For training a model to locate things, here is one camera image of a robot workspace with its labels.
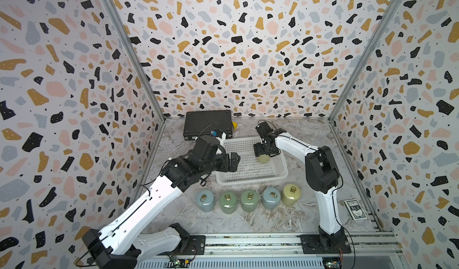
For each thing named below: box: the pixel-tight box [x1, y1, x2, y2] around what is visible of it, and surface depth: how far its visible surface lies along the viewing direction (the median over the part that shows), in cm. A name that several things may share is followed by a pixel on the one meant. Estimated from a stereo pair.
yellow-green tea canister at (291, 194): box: [281, 182, 302, 207], surface depth 82 cm
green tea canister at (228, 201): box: [219, 190, 238, 215], surface depth 80 cm
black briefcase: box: [182, 109, 233, 141], surface depth 122 cm
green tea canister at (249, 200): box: [240, 188, 259, 213], surface depth 81 cm
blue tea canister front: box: [262, 186, 281, 211], surface depth 81 cm
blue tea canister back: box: [195, 189, 215, 213], surface depth 81 cm
